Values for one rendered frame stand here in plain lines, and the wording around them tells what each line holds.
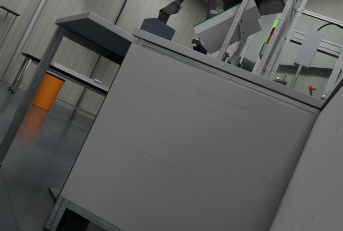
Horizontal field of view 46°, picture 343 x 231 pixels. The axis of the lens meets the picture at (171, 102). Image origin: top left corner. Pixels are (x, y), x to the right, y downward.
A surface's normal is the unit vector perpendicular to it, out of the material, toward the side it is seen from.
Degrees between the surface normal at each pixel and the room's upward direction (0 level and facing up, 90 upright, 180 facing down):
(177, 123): 90
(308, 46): 90
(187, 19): 90
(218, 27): 135
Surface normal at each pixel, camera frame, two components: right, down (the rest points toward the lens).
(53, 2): 0.44, 0.14
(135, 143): -0.23, -0.18
